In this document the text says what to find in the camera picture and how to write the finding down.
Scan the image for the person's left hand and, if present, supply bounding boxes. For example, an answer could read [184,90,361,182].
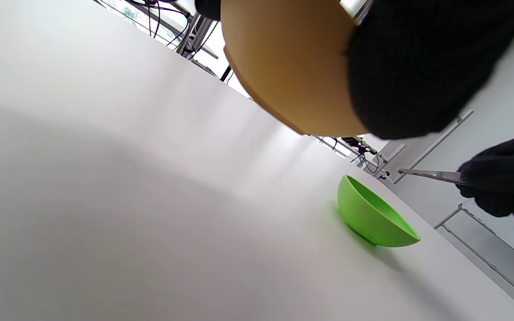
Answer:
[195,0,514,140]

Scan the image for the person's right hand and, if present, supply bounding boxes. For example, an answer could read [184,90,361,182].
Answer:
[456,129,514,241]

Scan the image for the metal tweezers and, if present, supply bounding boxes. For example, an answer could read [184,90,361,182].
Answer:
[398,168,467,185]

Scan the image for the yellow plastic bowl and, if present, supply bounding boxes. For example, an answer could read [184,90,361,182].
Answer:
[220,0,369,138]

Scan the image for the green small dish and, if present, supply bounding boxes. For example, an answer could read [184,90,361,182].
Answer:
[337,175,421,248]

